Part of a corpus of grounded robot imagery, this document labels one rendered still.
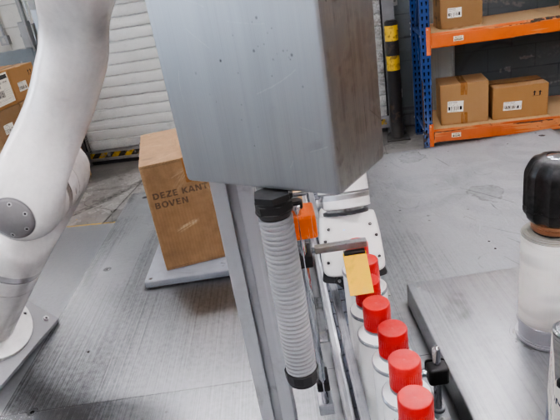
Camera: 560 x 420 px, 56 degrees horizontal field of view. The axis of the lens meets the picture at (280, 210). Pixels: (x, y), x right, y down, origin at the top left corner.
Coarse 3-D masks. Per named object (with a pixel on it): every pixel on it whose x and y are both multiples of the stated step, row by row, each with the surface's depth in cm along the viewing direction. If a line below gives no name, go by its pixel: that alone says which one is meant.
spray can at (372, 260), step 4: (368, 256) 72; (372, 256) 72; (368, 260) 71; (372, 260) 71; (376, 260) 71; (368, 264) 70; (372, 264) 71; (376, 264) 71; (372, 268) 71; (376, 268) 71; (372, 272) 71; (376, 272) 71; (380, 280) 73; (380, 284) 72; (384, 284) 73; (384, 288) 72; (384, 292) 72; (352, 296) 73; (384, 296) 72; (352, 300) 74
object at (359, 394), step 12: (312, 192) 128; (312, 204) 122; (336, 288) 88; (336, 300) 85; (336, 312) 82; (348, 336) 77; (348, 348) 74; (348, 360) 72; (360, 384) 68; (360, 396) 66; (360, 408) 64
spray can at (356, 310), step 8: (376, 280) 67; (376, 288) 66; (360, 296) 67; (368, 296) 66; (352, 304) 70; (360, 304) 67; (352, 312) 68; (360, 312) 68; (352, 320) 69; (360, 320) 67; (352, 328) 70; (360, 360) 71; (360, 368) 71; (360, 376) 72
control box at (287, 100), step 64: (192, 0) 42; (256, 0) 39; (320, 0) 36; (192, 64) 45; (256, 64) 41; (320, 64) 38; (192, 128) 48; (256, 128) 44; (320, 128) 40; (320, 192) 43
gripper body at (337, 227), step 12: (324, 216) 85; (336, 216) 83; (348, 216) 84; (360, 216) 84; (372, 216) 84; (324, 228) 84; (336, 228) 84; (348, 228) 84; (360, 228) 84; (372, 228) 84; (324, 240) 84; (336, 240) 84; (372, 240) 84; (336, 252) 84; (372, 252) 84; (324, 264) 84; (336, 264) 84; (384, 264) 84; (336, 276) 84
